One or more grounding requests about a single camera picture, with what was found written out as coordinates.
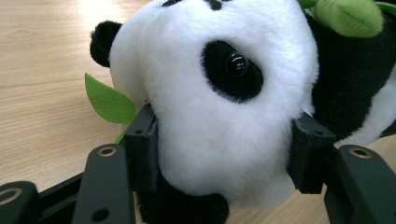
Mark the panda plush toy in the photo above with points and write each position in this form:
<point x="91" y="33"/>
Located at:
<point x="224" y="140"/>

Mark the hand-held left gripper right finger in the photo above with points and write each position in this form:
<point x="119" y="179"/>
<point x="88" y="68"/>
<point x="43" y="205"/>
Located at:
<point x="309" y="155"/>

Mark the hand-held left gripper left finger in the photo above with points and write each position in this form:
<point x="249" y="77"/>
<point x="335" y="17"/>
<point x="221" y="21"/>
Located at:
<point x="141" y="149"/>

